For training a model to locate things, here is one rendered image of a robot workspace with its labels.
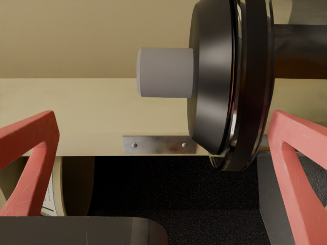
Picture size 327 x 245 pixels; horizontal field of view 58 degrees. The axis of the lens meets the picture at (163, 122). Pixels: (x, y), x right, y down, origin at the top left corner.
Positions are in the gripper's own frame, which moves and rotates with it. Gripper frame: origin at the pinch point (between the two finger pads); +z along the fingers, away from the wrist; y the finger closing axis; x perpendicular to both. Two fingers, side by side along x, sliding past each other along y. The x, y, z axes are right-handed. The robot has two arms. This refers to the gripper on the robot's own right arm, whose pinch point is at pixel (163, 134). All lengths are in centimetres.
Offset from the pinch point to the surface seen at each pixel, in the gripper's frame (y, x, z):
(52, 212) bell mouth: 13.8, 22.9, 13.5
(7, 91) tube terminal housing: 17.7, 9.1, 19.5
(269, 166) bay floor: -17.9, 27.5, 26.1
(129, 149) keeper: 3.3, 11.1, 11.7
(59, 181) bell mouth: 12.2, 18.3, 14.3
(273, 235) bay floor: -17.9, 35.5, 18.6
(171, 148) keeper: -0.8, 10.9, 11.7
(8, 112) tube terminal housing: 15.8, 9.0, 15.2
